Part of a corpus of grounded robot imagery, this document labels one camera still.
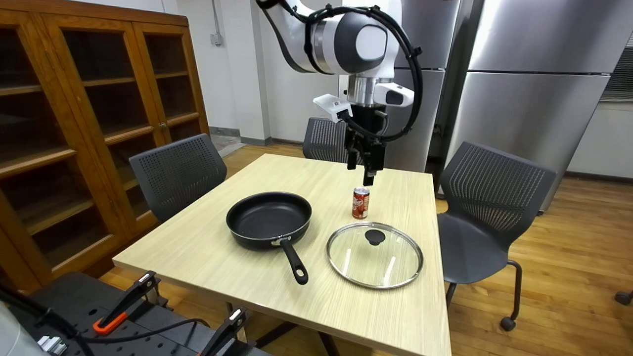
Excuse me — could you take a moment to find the thick black cable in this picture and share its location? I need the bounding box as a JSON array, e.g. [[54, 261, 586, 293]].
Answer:
[[0, 283, 91, 356]]

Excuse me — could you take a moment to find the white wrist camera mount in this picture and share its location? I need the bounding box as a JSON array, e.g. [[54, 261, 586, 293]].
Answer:
[[311, 81, 416, 125]]

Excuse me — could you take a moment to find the white counter cabinet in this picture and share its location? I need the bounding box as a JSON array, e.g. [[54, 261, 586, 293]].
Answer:
[[566, 97, 633, 182]]

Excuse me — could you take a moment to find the black workbench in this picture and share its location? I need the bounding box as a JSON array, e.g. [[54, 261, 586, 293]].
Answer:
[[12, 273, 265, 356]]

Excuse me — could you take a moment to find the grey office chair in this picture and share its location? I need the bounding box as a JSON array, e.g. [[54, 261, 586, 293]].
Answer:
[[437, 141, 558, 335], [301, 117, 374, 166], [127, 133, 230, 224]]

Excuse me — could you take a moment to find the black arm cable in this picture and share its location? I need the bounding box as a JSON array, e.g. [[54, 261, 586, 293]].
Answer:
[[305, 4, 426, 145]]

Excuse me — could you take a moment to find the black clamp with orange handle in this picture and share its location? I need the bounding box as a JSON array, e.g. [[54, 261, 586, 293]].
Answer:
[[91, 271, 163, 337]]

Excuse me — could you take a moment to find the wooden shelf cabinet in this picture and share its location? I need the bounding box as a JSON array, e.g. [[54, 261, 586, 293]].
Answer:
[[0, 0, 212, 309]]

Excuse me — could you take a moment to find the black table leg frame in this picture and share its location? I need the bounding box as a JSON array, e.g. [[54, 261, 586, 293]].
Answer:
[[254, 321, 343, 356]]

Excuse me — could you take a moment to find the black frying pan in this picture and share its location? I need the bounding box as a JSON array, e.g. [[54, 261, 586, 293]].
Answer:
[[226, 190, 315, 287]]

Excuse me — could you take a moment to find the glass lid with black knob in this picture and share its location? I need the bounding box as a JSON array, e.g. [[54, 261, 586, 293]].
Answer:
[[325, 220, 426, 293]]

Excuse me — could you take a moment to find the stainless steel refrigerator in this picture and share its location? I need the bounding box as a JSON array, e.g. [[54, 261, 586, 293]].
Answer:
[[337, 0, 477, 174], [445, 0, 633, 214]]

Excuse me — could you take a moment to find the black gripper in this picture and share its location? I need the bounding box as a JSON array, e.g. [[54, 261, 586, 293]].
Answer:
[[343, 101, 390, 188]]

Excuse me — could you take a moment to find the red soda can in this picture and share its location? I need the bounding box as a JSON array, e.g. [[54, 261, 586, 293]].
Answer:
[[350, 186, 372, 222]]

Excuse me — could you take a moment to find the grey wall conduit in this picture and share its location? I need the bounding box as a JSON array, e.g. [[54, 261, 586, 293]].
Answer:
[[208, 0, 226, 50]]

